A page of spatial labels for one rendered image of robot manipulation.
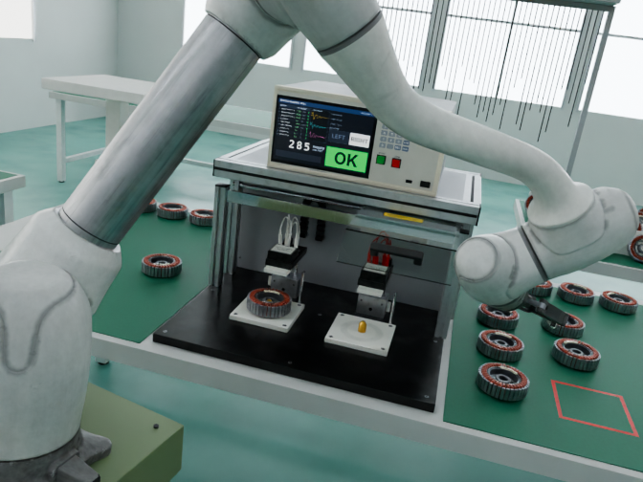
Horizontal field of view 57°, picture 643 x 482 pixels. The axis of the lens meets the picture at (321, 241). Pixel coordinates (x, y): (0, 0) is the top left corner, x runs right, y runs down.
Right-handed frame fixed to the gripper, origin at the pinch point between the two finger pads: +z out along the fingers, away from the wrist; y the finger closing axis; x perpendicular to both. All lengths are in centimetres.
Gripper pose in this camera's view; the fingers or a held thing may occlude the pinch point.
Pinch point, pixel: (522, 309)
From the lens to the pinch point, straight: 136.1
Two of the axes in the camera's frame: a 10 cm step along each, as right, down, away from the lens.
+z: 4.6, 3.0, 8.4
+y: 7.9, 2.9, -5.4
